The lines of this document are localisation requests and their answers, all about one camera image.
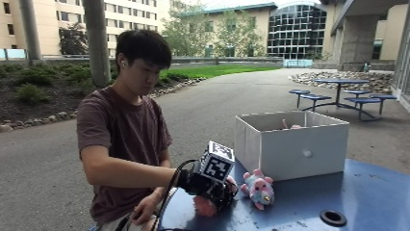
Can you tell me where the light green tree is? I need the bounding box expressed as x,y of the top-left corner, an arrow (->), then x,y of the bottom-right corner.
161,3 -> 215,58
213,9 -> 266,58

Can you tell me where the person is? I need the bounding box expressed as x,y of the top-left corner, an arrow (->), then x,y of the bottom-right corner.
76,29 -> 181,231

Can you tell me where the black glove cable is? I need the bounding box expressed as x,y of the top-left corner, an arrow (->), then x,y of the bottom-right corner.
149,159 -> 199,231

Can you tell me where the thin grey pole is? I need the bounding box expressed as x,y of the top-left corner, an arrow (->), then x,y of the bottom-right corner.
17,0 -> 44,62

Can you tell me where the concrete column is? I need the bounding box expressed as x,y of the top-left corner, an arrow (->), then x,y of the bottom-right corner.
338,13 -> 379,72

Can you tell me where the white cube with black markers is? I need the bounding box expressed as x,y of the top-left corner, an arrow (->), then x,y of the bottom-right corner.
197,140 -> 235,185

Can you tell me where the row of border stones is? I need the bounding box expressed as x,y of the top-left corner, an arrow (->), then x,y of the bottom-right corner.
0,76 -> 209,133

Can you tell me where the light blue railing panel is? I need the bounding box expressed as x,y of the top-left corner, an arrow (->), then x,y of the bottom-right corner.
283,59 -> 314,68

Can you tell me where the thick grey pole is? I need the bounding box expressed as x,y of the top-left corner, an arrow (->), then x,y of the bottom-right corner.
81,0 -> 113,89

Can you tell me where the dark tree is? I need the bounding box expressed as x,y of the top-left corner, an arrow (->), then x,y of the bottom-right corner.
57,22 -> 88,56

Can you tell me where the beige building with many windows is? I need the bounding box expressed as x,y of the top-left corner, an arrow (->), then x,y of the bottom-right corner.
0,0 -> 172,59

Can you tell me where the white fabric storage box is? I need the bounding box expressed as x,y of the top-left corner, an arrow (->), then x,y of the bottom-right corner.
233,110 -> 351,182

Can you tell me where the pastel unicorn soft toy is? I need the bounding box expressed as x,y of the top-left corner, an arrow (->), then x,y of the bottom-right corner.
239,168 -> 275,211

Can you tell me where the bed of grey rocks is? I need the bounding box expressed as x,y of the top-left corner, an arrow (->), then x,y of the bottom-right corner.
289,70 -> 394,94

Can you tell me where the beige building with green roof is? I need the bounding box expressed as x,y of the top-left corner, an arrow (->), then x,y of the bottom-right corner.
178,2 -> 279,59

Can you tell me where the blue round picnic table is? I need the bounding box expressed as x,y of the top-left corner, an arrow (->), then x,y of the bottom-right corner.
289,77 -> 398,122

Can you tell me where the black table hole ring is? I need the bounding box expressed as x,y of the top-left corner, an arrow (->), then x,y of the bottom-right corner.
319,209 -> 349,227

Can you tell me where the pink plush toy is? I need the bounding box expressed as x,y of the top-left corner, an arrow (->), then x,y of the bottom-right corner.
281,118 -> 305,131

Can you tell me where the pink soft toy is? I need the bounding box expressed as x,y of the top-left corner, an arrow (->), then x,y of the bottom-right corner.
191,175 -> 238,218

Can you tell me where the green lawn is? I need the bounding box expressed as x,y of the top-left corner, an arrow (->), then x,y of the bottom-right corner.
158,64 -> 281,80

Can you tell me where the dark glass building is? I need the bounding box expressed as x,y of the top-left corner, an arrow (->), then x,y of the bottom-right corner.
266,2 -> 327,61

